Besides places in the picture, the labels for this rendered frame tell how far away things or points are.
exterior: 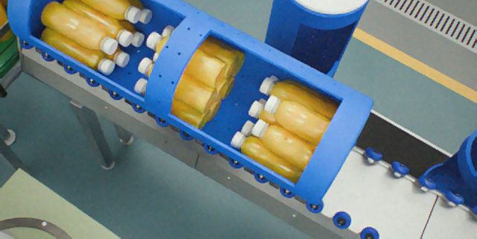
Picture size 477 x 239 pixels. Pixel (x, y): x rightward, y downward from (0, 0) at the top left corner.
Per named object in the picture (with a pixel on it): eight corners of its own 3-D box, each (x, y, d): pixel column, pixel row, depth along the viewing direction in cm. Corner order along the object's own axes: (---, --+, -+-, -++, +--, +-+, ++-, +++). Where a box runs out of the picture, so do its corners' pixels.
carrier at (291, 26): (238, 106, 232) (285, 149, 224) (259, -26, 154) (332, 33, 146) (282, 68, 242) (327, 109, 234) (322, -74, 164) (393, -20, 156)
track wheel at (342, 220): (353, 220, 126) (355, 216, 128) (337, 211, 127) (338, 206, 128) (345, 233, 128) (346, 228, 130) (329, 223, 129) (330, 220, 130)
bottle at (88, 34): (46, 29, 136) (103, 61, 133) (36, 17, 129) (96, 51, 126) (62, 8, 137) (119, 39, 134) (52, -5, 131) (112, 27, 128)
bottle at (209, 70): (210, 86, 119) (144, 51, 122) (215, 91, 126) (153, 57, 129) (225, 60, 119) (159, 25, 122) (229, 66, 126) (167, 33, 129)
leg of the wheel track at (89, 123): (109, 173, 229) (80, 110, 173) (98, 166, 230) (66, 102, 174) (117, 161, 231) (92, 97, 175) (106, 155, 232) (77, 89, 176)
